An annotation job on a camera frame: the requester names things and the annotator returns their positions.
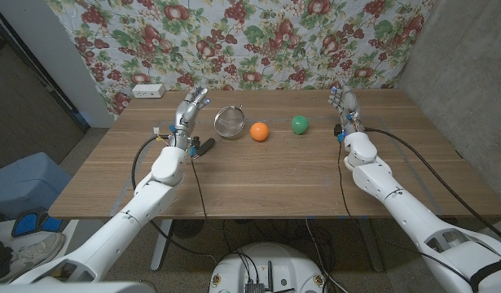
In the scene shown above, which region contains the metal mesh sieve black handle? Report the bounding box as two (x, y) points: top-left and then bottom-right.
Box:
(194, 104), (247, 159)

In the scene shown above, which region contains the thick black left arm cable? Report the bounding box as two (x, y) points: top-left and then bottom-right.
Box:
(130, 134), (217, 261)

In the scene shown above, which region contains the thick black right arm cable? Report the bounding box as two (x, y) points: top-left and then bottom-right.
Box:
(363, 126), (501, 247)

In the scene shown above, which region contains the white power strip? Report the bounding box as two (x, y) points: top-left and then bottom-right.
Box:
(131, 83), (166, 99)

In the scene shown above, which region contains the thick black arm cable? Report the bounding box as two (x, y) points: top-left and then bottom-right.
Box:
(130, 134), (217, 261)
(363, 126), (501, 247)

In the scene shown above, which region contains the black round fan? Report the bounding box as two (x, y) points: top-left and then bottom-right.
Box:
(171, 219), (205, 239)

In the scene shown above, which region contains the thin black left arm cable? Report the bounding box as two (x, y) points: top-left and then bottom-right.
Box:
(191, 156), (209, 223)

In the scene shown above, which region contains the white sneaker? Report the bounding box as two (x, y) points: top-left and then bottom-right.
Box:
(0, 232), (67, 284)

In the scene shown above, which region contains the white table leg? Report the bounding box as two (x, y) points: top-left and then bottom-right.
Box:
(151, 219), (174, 272)

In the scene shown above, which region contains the green ball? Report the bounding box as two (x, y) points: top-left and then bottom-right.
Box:
(291, 115), (310, 136)

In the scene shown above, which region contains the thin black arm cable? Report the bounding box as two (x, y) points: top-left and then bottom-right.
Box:
(191, 156), (209, 223)
(337, 141), (360, 221)

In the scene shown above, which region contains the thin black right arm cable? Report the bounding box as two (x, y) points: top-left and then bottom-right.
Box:
(337, 141), (360, 221)

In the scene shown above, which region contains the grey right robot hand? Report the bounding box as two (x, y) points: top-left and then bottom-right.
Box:
(328, 83), (366, 135)

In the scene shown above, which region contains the blue grey storage bin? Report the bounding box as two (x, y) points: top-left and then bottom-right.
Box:
(0, 151), (73, 221)

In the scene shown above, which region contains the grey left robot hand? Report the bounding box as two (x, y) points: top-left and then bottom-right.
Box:
(169, 86), (212, 154)

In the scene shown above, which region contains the orange ball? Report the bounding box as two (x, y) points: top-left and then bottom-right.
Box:
(249, 121), (270, 142)

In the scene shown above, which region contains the grey table leg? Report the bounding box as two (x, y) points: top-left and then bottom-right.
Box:
(358, 219), (385, 273)

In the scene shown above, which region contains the fruit print backdrop cloth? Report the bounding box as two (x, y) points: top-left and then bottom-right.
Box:
(46, 0), (437, 117)

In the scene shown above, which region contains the white robot torso base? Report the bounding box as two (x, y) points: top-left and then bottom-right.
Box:
(208, 243), (327, 293)

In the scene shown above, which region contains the blue and black pad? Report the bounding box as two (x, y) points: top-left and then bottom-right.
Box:
(11, 207), (66, 238)

